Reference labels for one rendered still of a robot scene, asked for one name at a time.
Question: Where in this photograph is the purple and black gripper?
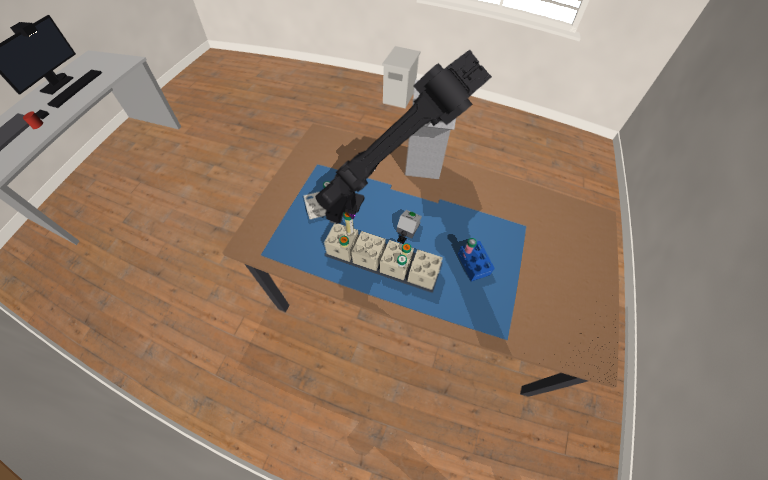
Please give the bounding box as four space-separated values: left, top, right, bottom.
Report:
343 192 365 219

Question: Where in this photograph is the white box with done label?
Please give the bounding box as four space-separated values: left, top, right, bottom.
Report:
397 210 422 244

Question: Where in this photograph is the blue tube rack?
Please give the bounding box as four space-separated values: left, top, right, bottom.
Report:
458 241 495 281

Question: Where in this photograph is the test tube with pink liquid and green cap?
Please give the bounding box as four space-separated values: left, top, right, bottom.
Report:
465 238 477 254

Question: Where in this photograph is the blue bench mat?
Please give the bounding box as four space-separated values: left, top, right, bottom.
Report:
261 164 526 340

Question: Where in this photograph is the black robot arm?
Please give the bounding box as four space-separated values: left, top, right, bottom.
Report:
315 50 492 224

